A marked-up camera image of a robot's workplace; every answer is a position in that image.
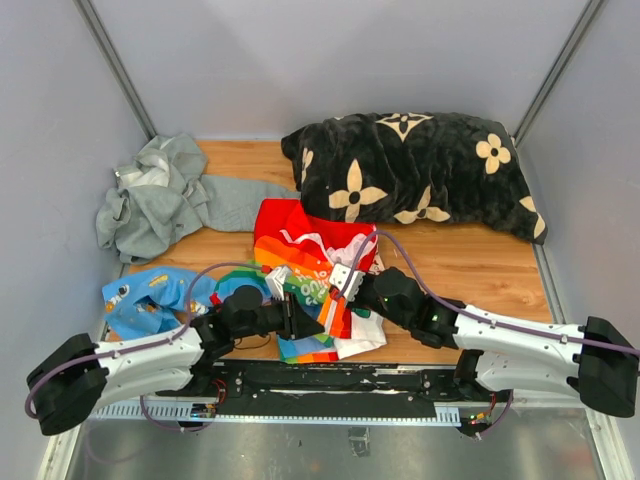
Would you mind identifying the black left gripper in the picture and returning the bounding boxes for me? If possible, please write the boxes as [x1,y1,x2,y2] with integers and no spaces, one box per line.
[234,291,325,341]

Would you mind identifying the rainbow white zip jacket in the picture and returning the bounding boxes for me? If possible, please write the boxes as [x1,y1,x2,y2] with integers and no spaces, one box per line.
[209,198,389,365]

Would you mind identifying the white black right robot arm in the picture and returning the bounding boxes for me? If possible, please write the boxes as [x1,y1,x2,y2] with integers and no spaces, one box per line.
[351,268,639,418]

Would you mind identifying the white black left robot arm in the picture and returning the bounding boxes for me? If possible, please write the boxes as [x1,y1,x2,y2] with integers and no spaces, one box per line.
[25,286,324,436]

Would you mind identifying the grey zip hoodie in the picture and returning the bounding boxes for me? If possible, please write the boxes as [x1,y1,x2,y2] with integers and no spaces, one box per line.
[95,134,300,265]

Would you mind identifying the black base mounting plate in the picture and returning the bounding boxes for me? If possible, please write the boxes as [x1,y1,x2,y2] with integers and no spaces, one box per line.
[154,357,514,420]

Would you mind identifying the black floral plush pillow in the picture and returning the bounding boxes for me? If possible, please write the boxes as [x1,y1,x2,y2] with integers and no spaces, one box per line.
[281,112,547,245]

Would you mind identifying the blue cartoon print garment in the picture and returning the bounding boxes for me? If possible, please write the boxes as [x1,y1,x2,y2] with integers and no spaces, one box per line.
[102,267,217,340]

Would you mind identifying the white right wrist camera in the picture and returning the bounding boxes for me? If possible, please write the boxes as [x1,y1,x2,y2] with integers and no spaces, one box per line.
[329,263,366,302]

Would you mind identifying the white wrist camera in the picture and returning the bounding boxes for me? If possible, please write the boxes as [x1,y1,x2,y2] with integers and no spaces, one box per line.
[329,263,366,302]
[265,265,292,301]

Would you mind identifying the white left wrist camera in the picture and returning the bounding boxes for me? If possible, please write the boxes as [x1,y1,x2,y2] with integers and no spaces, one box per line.
[265,265,292,301]

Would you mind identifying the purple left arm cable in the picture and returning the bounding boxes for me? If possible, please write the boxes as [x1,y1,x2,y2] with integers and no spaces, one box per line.
[24,260,271,434]

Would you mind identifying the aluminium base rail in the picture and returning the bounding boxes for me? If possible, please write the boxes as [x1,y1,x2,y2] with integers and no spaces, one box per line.
[67,357,614,427]

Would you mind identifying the right grey metal frame post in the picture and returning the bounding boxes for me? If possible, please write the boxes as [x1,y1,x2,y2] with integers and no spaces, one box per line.
[514,0,608,147]

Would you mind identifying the grey metal frame post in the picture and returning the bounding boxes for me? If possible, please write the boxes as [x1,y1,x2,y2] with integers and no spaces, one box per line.
[73,0,157,140]
[514,0,608,147]

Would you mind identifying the left grey metal frame post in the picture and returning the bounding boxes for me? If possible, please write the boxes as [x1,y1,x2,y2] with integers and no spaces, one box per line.
[73,0,157,140]

